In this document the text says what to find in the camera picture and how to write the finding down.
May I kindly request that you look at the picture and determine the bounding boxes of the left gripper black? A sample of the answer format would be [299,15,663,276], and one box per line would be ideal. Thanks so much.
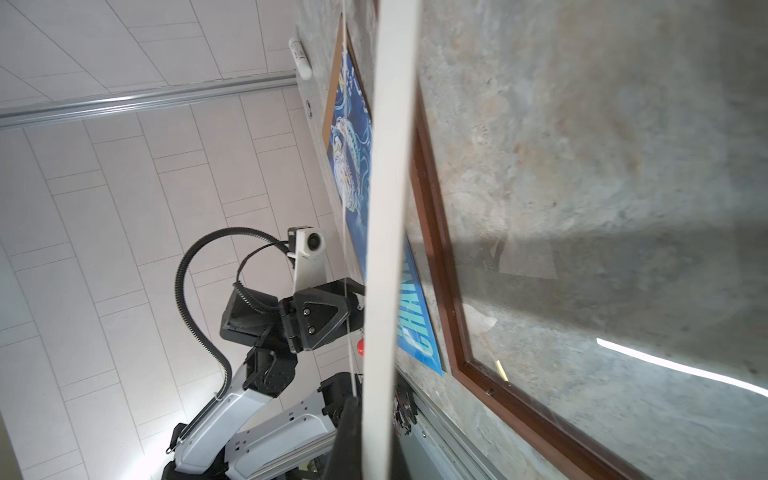
[219,278,365,354]

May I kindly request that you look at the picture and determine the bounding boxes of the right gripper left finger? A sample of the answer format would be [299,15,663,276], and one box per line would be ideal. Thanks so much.
[323,396,363,480]

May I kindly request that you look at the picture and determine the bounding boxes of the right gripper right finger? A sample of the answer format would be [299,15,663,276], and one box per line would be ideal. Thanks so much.
[389,440,412,480]

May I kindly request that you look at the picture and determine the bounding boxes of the brown wooden picture frame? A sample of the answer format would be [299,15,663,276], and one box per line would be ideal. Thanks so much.
[371,0,655,480]

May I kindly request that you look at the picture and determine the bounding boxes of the blue poster with white mat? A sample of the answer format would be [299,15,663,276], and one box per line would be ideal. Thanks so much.
[328,51,443,374]

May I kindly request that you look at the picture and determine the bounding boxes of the white mat board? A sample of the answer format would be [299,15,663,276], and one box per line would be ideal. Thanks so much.
[361,1,422,479]

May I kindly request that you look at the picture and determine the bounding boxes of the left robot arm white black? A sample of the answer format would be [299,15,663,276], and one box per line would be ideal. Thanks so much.
[161,279,365,479]

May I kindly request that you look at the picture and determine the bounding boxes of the white cylinder tube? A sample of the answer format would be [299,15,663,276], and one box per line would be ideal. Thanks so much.
[289,37,313,81]

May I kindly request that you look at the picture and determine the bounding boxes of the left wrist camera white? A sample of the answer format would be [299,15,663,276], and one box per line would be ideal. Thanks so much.
[288,226,328,293]

